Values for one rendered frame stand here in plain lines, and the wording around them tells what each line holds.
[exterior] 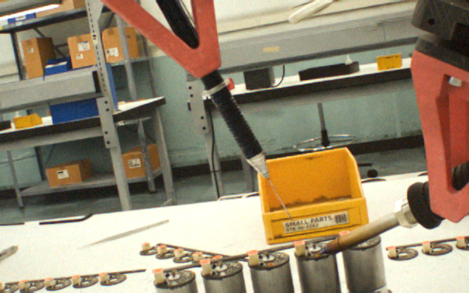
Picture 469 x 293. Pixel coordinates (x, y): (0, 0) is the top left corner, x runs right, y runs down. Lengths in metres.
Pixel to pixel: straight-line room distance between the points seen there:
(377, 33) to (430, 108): 2.29
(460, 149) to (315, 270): 0.11
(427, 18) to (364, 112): 4.49
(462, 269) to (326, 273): 0.15
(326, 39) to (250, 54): 0.33
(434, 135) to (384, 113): 4.45
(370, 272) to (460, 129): 0.11
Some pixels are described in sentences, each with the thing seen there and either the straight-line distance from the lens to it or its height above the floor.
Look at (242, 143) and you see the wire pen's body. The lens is 0.33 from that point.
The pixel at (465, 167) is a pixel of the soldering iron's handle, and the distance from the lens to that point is 0.30.
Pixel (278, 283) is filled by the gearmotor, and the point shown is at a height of 0.80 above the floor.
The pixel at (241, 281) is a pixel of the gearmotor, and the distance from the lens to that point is 0.36.
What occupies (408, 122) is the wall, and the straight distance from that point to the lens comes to 4.74.
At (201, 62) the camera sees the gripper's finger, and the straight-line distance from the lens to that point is 0.32.
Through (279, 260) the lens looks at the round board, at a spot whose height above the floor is 0.81.
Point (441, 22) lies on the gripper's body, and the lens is 0.24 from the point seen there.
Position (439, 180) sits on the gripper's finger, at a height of 0.86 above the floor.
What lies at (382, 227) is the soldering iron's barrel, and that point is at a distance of 0.33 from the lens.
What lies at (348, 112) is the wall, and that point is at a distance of 4.73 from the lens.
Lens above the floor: 0.93
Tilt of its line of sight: 9 degrees down
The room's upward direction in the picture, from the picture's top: 10 degrees counter-clockwise
